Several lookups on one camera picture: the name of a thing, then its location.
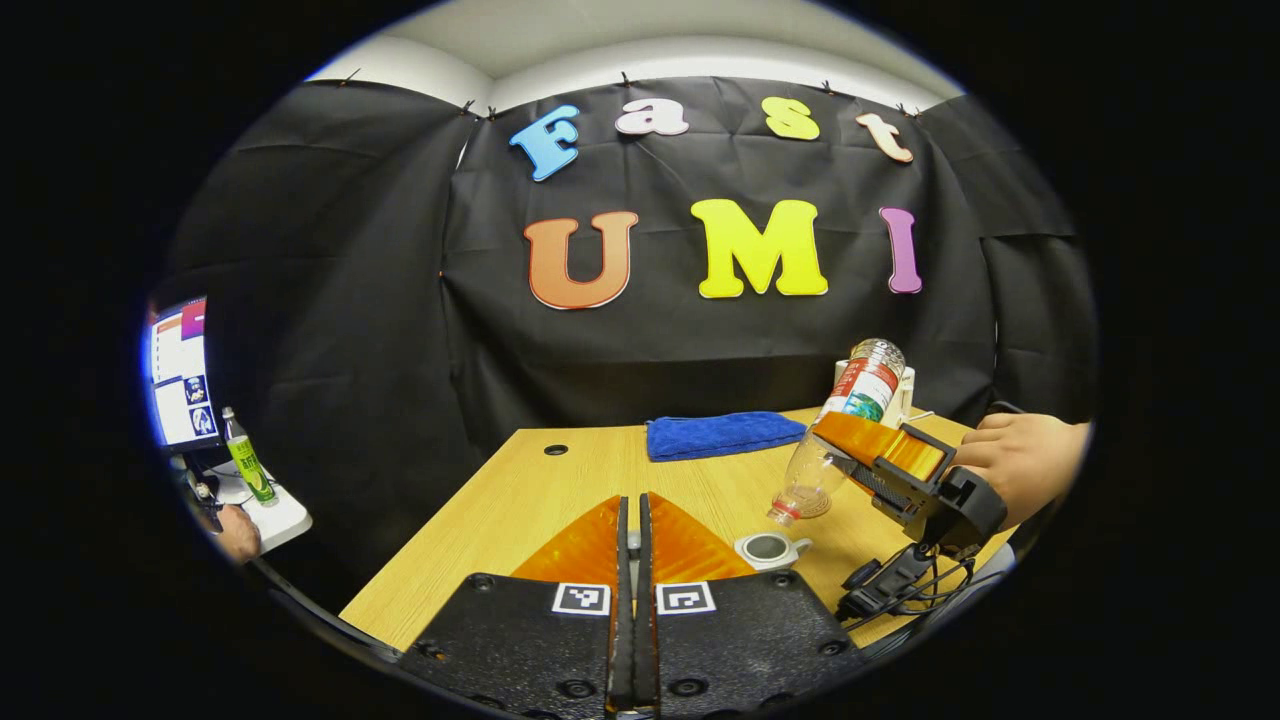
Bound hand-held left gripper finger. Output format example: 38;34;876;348
398;495;634;719
636;492;869;719

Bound clear plastic water bottle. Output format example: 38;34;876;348
767;338;907;528

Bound green drink bottle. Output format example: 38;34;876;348
221;406;277;506

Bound white toaster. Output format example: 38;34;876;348
835;358;917;429

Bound folded blue towel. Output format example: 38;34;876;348
646;411;808;463

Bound black backdrop cloth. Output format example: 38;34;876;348
150;75;1101;601

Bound white side table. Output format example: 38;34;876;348
205;460;313;556

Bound computer monitor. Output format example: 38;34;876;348
148;297;216;451

